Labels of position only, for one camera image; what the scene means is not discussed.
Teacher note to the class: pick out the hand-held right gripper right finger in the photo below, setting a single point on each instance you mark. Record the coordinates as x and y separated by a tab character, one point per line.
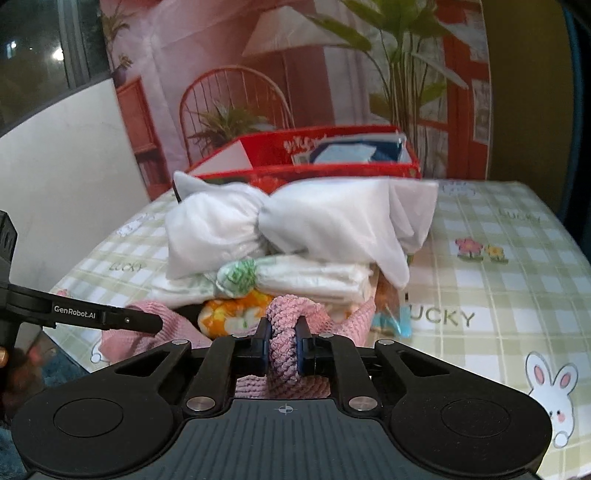
302	346

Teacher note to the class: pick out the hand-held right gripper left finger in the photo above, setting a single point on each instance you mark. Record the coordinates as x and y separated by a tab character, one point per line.
262	346

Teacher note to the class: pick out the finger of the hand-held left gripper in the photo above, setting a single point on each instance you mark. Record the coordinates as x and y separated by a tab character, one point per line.
138	323

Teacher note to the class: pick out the pink knitted towel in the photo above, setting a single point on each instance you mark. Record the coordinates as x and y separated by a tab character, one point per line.
286	318

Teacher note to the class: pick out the orange floral cloth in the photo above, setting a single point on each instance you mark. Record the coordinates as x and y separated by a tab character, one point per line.
231	314

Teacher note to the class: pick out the clear snack packet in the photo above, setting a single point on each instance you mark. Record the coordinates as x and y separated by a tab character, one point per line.
392	318

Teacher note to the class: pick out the white cloth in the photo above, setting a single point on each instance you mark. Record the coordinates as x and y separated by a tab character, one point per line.
323	217

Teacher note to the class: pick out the red strawberry cardboard box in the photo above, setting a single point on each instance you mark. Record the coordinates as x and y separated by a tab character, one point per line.
277	143

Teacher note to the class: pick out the person's left hand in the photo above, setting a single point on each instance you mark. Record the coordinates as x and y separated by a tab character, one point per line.
18	374

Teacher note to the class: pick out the white diaper with green print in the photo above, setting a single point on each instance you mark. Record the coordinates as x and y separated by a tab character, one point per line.
300	277

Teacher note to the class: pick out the green checkered bunny tablecloth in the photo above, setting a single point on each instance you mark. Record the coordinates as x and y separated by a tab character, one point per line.
485	300

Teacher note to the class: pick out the blue and white packet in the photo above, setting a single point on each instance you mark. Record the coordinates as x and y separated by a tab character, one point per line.
351	152

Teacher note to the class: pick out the window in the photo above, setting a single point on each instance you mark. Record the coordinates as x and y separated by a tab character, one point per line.
27	55

